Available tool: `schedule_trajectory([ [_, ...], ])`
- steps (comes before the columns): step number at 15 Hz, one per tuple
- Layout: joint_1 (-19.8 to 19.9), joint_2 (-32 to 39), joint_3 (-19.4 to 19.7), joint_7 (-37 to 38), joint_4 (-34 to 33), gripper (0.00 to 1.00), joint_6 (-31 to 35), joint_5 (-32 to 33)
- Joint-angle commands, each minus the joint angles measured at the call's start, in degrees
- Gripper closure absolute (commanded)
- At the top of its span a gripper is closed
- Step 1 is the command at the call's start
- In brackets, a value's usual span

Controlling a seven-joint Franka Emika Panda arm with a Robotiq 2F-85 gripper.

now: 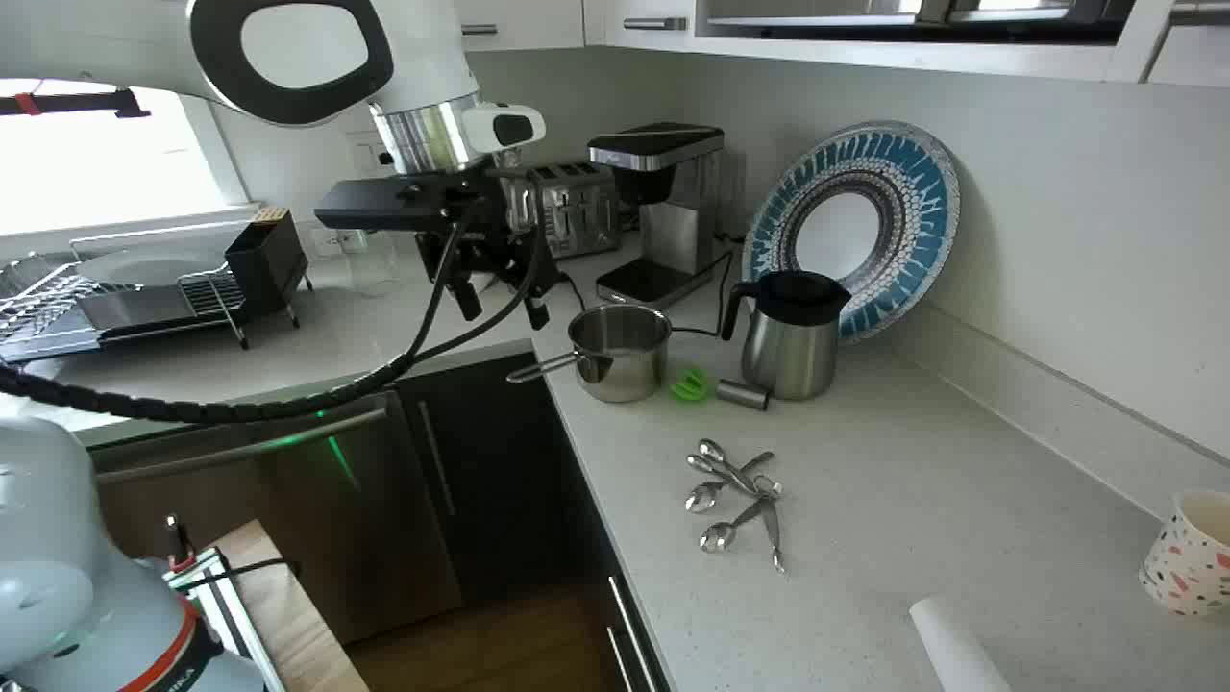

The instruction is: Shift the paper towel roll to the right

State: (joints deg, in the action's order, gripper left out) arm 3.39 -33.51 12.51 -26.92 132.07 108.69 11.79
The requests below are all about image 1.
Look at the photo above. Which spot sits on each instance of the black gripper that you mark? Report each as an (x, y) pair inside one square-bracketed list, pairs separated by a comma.
[(457, 219)]

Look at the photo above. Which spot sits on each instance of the white paper towel roll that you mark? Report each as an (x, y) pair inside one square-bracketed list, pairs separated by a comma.
[(954, 652)]

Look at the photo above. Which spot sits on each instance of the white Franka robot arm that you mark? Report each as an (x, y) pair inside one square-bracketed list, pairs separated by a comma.
[(73, 610)]

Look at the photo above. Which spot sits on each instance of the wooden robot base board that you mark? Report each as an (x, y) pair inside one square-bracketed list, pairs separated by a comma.
[(272, 619)]

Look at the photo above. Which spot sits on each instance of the silver toaster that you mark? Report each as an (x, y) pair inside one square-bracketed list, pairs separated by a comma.
[(575, 205)]

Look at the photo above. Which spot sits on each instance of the small steel saucepan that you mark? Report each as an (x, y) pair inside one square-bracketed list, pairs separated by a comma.
[(616, 350)]

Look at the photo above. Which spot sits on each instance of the dark lower cabinet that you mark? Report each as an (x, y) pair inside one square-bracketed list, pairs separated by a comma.
[(429, 499)]

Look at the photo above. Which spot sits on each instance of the black steel coffee maker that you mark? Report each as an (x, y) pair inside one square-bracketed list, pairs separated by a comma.
[(673, 179)]

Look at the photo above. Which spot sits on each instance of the black dish drying rack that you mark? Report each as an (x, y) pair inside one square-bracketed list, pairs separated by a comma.
[(149, 285)]

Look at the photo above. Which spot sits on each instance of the steel thermal carafe black lid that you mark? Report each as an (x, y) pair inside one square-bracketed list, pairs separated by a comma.
[(792, 333)]

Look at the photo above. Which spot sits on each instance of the blue white decorative plate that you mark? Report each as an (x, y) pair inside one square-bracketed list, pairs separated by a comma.
[(874, 208)]

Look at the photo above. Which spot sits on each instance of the white upper cabinet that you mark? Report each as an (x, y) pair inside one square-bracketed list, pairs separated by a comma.
[(1072, 38)]

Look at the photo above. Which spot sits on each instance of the polka dot paper cup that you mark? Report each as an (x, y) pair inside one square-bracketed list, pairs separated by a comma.
[(1189, 559)]

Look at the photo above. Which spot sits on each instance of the green handled small tool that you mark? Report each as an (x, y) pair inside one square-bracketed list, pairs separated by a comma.
[(694, 386)]

